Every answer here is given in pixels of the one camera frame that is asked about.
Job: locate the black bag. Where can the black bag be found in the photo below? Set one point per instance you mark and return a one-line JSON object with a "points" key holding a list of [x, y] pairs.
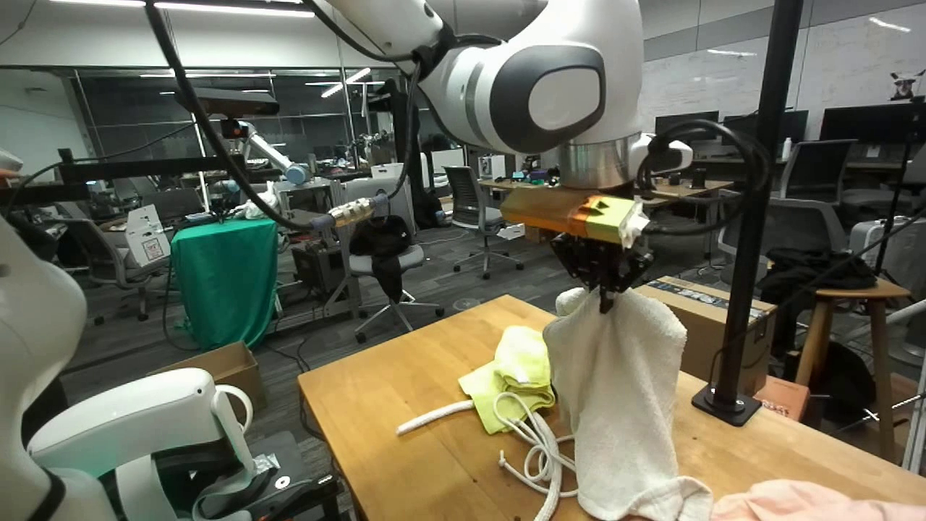
{"points": [[380, 242]]}

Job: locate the light grey swivel chair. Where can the light grey swivel chair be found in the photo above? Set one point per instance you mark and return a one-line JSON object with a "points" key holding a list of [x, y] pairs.
{"points": [[414, 256]]}

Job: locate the green draped cloth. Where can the green draped cloth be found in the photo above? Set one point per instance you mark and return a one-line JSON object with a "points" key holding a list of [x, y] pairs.
{"points": [[222, 278]]}

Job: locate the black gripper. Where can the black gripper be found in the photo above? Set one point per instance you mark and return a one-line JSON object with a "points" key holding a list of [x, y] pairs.
{"points": [[602, 260]]}

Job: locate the black jacket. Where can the black jacket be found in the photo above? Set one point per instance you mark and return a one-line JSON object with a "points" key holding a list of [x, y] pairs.
{"points": [[812, 275]]}

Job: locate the white paper sign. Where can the white paper sign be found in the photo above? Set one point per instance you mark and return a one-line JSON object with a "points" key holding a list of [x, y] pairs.
{"points": [[147, 236]]}

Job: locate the cardboard box with black tape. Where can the cardboard box with black tape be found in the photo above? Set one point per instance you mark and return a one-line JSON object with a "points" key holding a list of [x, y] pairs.
{"points": [[705, 337]]}

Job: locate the wooden stool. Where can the wooden stool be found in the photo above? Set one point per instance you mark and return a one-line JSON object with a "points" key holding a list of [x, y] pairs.
{"points": [[848, 294]]}

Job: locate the small plain cardboard box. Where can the small plain cardboard box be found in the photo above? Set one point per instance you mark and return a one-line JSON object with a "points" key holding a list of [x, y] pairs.
{"points": [[228, 366]]}

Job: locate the black vertical pole with base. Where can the black vertical pole with base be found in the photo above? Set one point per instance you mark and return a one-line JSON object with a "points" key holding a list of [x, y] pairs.
{"points": [[763, 191]]}

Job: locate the wooden office desk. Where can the wooden office desk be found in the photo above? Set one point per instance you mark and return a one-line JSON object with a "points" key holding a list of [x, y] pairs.
{"points": [[699, 191]]}

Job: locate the black tripod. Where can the black tripod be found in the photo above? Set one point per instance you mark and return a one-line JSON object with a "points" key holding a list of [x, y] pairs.
{"points": [[905, 87]]}

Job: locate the pink flat box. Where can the pink flat box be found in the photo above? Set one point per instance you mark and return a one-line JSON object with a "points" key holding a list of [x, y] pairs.
{"points": [[783, 398]]}

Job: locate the grey office chair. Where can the grey office chair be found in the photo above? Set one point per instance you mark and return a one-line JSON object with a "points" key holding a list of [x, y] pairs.
{"points": [[814, 169]]}

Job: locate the black computer monitor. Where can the black computer monitor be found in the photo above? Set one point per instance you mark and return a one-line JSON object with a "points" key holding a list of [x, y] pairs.
{"points": [[688, 123], [738, 129], [869, 123]]}

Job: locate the light pink towel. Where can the light pink towel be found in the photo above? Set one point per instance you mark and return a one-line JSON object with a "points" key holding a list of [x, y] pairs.
{"points": [[819, 502]]}

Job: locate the black office chair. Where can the black office chair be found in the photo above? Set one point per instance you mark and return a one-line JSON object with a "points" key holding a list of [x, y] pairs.
{"points": [[463, 188]]}

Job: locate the white towel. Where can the white towel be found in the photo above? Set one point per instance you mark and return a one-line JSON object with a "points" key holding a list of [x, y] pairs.
{"points": [[617, 407]]}

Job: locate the yellow green cloth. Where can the yellow green cloth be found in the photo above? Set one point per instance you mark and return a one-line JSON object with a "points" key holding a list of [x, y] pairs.
{"points": [[521, 370]]}

